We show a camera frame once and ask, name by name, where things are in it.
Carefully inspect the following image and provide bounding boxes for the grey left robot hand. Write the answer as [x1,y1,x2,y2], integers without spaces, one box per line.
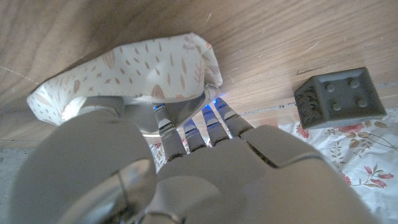
[9,95,381,224]

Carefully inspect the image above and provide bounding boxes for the cream patterned pen bag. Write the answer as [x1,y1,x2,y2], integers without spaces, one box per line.
[26,32,224,138]

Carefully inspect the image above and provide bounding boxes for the dark grey cube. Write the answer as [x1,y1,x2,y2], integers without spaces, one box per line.
[294,67,387,130]

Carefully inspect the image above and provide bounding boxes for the floral print backdrop sheet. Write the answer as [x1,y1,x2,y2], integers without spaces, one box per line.
[149,107,398,224]

